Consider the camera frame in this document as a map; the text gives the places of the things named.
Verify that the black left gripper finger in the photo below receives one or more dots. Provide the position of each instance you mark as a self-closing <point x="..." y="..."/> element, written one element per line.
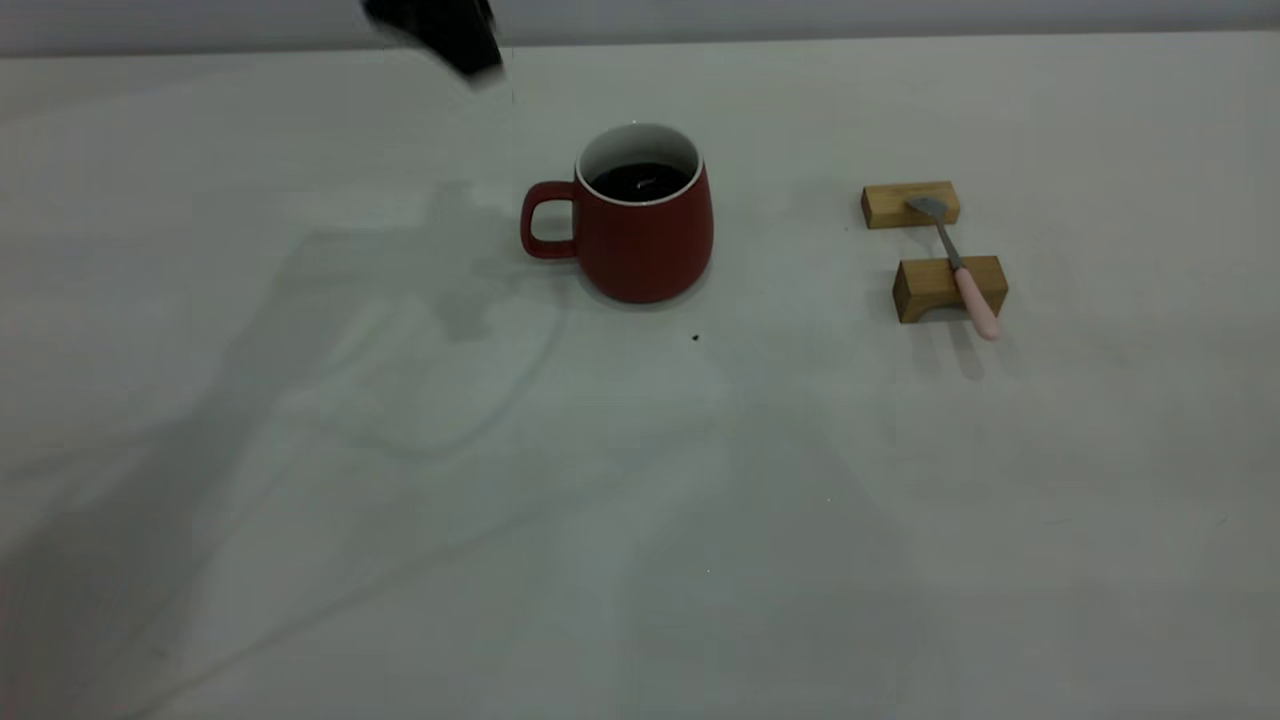
<point x="450" y="30"/>

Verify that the red ceramic cup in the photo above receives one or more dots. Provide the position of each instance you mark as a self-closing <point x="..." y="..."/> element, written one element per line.
<point x="645" y="250"/>

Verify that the flat rectangular wooden block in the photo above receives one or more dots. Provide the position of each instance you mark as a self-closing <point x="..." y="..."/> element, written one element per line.
<point x="885" y="207"/>

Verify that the arched wooden block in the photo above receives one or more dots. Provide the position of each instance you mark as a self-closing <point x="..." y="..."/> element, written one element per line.
<point x="930" y="285"/>

